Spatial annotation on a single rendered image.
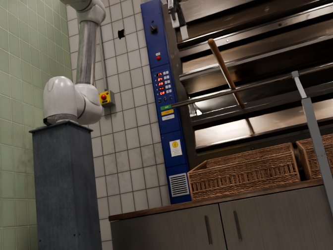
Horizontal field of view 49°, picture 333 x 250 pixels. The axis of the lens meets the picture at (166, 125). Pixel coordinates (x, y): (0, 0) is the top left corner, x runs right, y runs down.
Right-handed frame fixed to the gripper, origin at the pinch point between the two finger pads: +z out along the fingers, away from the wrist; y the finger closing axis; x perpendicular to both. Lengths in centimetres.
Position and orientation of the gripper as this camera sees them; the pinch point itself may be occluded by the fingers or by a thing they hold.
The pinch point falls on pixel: (180, 31)
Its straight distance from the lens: 174.6
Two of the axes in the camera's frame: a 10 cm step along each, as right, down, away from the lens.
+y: -3.5, -1.8, -9.2
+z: 1.7, 9.5, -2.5
